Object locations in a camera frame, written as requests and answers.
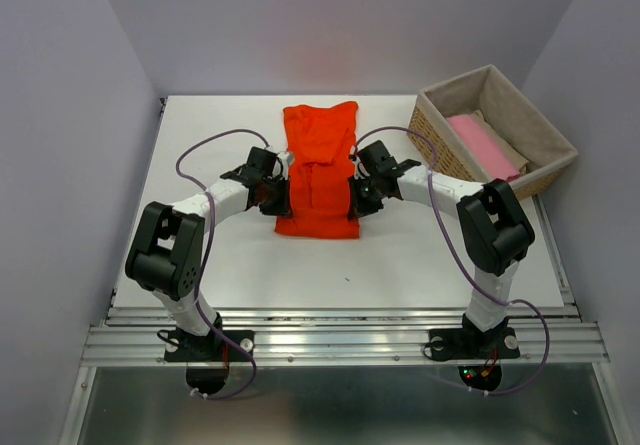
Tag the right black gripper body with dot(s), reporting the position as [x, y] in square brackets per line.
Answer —
[373, 179]

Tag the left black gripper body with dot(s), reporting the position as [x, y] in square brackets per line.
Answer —
[266, 197]

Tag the orange t shirt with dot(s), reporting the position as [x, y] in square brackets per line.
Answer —
[321, 140]

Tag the wicker basket with liner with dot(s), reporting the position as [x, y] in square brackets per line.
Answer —
[508, 112]

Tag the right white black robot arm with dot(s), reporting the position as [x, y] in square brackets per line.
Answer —
[483, 224]

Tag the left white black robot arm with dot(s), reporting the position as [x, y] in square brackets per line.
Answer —
[173, 241]

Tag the pink rolled t shirt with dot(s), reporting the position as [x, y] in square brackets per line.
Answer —
[484, 147]

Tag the beige rolled t shirt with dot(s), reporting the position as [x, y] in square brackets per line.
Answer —
[518, 160]

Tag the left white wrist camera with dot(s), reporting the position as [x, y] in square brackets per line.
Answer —
[285, 158]

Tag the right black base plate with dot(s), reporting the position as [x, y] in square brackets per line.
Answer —
[462, 344]

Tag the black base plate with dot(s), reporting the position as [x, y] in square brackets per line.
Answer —
[462, 344]
[181, 347]

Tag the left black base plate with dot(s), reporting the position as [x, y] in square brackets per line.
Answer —
[181, 347]

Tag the aluminium mounting rail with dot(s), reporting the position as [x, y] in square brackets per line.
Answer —
[339, 337]

